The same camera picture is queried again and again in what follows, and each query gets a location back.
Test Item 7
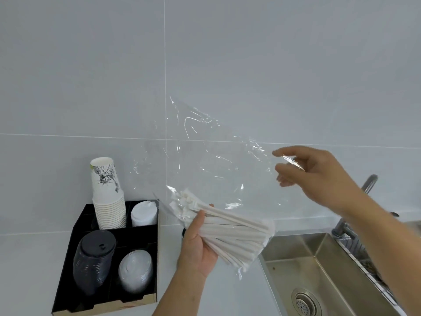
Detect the person's left forearm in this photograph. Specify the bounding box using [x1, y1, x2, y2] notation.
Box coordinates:
[151, 265, 210, 316]

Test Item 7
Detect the stainless steel sink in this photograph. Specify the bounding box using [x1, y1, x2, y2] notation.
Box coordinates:
[258, 232, 406, 316]

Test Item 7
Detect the person's right hand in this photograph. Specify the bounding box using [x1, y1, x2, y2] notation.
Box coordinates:
[272, 145, 363, 215]

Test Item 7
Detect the clear plastic bag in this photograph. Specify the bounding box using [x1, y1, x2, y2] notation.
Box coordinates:
[132, 95, 305, 281]

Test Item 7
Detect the metal sink drain rack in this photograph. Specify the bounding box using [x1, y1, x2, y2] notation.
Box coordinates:
[335, 236, 399, 307]

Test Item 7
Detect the stack of black cup lids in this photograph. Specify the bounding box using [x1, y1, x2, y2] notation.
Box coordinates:
[73, 229, 118, 295]

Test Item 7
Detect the stack of printed paper cups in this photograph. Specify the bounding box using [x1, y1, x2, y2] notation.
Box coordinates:
[90, 157, 127, 230]

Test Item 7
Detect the person's left hand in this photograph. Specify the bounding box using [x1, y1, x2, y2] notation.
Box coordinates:
[177, 204, 220, 279]

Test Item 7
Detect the bundle of white straws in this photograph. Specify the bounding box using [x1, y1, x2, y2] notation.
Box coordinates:
[169, 187, 275, 272]

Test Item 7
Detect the black cardboard organizer box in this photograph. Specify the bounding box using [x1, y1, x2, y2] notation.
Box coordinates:
[51, 199, 160, 316]

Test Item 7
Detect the stack of white cup lids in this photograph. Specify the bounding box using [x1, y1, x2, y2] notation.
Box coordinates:
[131, 200, 159, 228]

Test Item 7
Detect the grey metal faucet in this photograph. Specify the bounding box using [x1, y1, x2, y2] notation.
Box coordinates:
[331, 174, 379, 241]

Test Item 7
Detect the metal sink drain strainer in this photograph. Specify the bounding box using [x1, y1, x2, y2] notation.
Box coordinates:
[291, 287, 322, 316]

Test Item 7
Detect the stack of clear cup lids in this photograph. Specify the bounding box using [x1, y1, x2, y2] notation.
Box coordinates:
[118, 249, 154, 295]

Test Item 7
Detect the person's right forearm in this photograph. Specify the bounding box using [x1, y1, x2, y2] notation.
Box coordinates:
[340, 189, 421, 316]

